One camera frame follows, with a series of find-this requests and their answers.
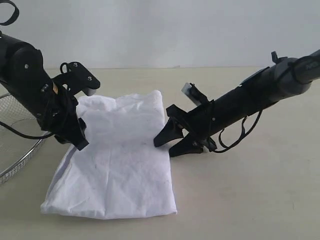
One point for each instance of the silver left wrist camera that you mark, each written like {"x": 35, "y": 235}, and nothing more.
{"x": 77, "y": 78}

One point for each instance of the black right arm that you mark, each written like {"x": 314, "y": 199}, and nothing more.
{"x": 287, "y": 77}

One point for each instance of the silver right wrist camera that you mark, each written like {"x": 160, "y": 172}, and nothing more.
{"x": 194, "y": 94}

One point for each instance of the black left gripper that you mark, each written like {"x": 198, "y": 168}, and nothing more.
{"x": 60, "y": 117}

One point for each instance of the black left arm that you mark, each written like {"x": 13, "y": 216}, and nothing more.
{"x": 22, "y": 74}

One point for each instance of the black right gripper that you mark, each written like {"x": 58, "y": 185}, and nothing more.
{"x": 198, "y": 123}

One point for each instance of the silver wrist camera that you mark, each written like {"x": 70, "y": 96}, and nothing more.
{"x": 194, "y": 94}
{"x": 77, "y": 78}

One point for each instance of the white t-shirt red logo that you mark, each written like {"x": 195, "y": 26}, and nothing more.
{"x": 120, "y": 174}

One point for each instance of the silver wire mesh basket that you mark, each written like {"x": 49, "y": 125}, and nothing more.
{"x": 16, "y": 151}

